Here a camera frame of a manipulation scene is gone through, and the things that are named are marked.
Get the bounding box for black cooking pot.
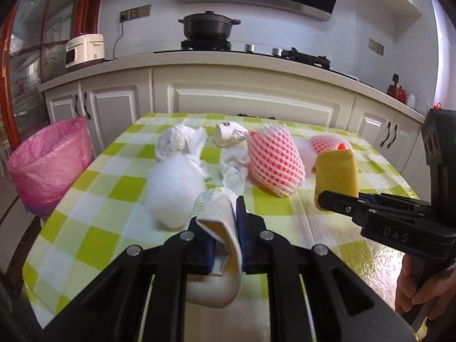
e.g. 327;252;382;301
178;11;241;40

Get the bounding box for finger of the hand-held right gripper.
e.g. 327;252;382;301
318;190;371;221
358;192;431;209

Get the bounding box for red wooden glass door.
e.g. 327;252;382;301
0;0;105;157

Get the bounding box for white foam wrap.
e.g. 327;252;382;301
146;155;207;229

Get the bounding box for crushed white paper cup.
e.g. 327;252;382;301
187;185;245;309

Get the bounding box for white plastic bag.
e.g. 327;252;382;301
157;124;207;162

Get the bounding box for yellow sponge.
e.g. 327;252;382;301
313;150;359;211

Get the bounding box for cream rice cooker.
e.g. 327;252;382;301
65;34;105;73

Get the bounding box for large pink foam net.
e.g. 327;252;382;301
246;125;306;197

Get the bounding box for crumpled white tissue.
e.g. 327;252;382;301
199;150;250;191

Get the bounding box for cream lower kitchen cabinets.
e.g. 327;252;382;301
39;66;428;186

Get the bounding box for gold wall socket strip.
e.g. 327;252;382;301
120;5;152;21

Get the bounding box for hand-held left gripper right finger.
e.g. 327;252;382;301
233;195;417;342

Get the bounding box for small pink foam net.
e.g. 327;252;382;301
309;135;353;172

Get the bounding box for black power cable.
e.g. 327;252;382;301
113;18;126;60

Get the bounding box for black gas stove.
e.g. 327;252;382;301
154;39;360;81

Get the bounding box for person's right hand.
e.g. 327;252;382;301
395;256;456;319

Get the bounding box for bin with pink liner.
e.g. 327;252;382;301
7;116;95;216

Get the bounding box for green checked tablecloth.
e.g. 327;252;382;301
21;112;433;332

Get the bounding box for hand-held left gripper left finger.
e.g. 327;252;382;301
43;217;218;342

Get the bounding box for printed white paper cup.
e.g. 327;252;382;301
214;122;248;148

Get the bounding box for red kettle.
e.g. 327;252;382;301
388;74;408;102

